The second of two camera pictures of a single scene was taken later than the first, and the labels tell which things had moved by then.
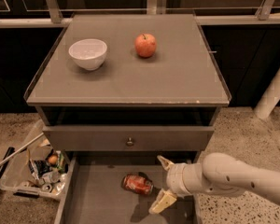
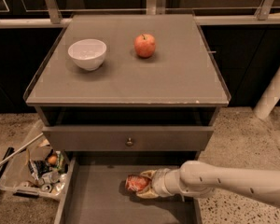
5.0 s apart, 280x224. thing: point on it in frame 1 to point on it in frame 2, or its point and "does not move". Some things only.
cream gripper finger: (163, 200) to (147, 193)
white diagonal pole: (274, 91) does not move
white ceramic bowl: (89, 54) does not move
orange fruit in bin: (52, 159) does not move
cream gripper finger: (165, 162) to (148, 173)
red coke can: (137, 184) does not move
